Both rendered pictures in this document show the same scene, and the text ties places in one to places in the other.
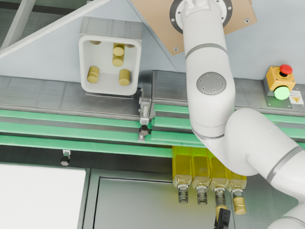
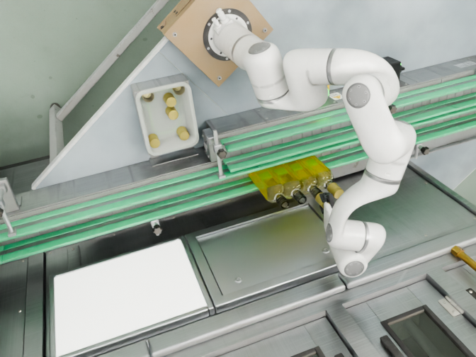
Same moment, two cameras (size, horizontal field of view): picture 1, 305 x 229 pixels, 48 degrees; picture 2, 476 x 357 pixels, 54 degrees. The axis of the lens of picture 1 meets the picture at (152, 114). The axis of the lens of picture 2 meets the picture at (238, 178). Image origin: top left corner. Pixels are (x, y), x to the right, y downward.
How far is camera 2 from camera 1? 0.66 m
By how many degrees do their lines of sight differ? 20
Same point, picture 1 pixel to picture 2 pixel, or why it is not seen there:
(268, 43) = not seen: hidden behind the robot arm
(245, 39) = not seen: hidden behind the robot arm
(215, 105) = (268, 57)
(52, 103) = (125, 181)
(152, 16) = (191, 50)
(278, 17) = (288, 30)
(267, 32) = (285, 47)
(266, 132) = (311, 50)
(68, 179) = (166, 250)
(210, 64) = (252, 42)
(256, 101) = not seen: hidden behind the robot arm
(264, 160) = (319, 64)
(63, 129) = (146, 195)
